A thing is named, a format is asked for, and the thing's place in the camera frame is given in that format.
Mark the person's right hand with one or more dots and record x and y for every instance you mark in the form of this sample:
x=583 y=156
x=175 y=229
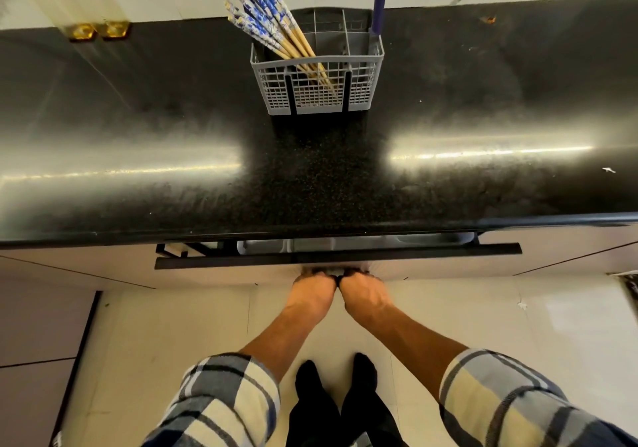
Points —
x=364 y=296

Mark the person's left hand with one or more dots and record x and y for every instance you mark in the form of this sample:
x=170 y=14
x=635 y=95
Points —
x=313 y=294

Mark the person's right fingers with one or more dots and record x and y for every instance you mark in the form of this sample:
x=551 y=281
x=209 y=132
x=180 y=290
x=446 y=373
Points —
x=360 y=274

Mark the person's left fingers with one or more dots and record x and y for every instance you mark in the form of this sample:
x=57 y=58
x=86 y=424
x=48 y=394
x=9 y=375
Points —
x=314 y=274

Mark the beige drawer with black edge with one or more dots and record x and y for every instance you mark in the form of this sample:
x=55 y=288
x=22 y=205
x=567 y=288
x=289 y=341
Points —
x=349 y=254

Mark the person's right forearm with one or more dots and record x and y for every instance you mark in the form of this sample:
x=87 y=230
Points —
x=408 y=349

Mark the person's left forearm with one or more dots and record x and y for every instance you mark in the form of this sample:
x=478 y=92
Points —
x=286 y=339

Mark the grey cutlery tray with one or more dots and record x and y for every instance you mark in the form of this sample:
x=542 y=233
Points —
x=344 y=243

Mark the person's right leg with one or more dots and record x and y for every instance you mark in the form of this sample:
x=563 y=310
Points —
x=369 y=407

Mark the person's leg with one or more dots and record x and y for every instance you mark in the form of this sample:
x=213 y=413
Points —
x=369 y=407
x=313 y=412

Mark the person's left leg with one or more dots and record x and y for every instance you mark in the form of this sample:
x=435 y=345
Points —
x=313 y=412

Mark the plaid shirt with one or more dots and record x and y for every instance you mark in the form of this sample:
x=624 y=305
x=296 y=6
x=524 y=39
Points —
x=224 y=404

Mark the beige cabinet door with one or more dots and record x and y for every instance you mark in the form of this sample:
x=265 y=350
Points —
x=45 y=362
x=568 y=250

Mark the bundle of blue patterned chopsticks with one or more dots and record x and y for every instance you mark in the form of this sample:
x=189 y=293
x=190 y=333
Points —
x=269 y=18

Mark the small orange scrap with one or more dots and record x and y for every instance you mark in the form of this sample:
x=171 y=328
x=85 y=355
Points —
x=489 y=19

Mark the gold hexagonal holder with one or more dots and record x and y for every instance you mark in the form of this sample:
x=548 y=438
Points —
x=82 y=31
x=115 y=29

